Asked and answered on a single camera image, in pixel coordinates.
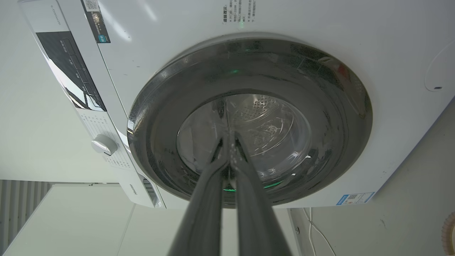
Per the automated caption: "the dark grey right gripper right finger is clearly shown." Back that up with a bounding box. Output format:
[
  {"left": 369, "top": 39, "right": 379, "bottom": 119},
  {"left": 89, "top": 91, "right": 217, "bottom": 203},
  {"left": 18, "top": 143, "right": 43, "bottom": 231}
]
[{"left": 233, "top": 132, "right": 293, "bottom": 256}]

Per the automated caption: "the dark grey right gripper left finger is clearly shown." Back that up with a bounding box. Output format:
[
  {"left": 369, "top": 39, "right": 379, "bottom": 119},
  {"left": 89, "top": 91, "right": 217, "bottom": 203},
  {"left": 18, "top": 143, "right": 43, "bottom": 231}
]
[{"left": 167, "top": 137, "right": 229, "bottom": 256}]

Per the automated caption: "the dark round washing machine door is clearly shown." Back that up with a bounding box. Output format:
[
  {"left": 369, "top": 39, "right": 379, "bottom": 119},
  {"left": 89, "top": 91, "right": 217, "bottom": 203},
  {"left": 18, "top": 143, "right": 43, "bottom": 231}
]
[{"left": 127, "top": 38, "right": 373, "bottom": 205}]

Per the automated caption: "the silver washing machine control knob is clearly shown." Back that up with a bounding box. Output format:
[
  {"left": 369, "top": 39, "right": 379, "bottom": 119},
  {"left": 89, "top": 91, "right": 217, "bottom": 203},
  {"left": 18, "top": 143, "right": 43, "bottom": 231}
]
[{"left": 91, "top": 134, "right": 118, "bottom": 156}]

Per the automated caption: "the white front-load washing machine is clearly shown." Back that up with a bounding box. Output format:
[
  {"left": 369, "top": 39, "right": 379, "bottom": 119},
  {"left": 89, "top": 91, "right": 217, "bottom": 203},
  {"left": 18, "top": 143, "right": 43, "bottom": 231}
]
[{"left": 18, "top": 0, "right": 455, "bottom": 209}]

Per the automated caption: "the thin white cable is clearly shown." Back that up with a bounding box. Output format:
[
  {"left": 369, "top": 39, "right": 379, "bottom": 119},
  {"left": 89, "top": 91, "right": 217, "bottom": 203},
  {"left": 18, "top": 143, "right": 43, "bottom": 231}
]
[{"left": 302, "top": 208, "right": 337, "bottom": 256}]

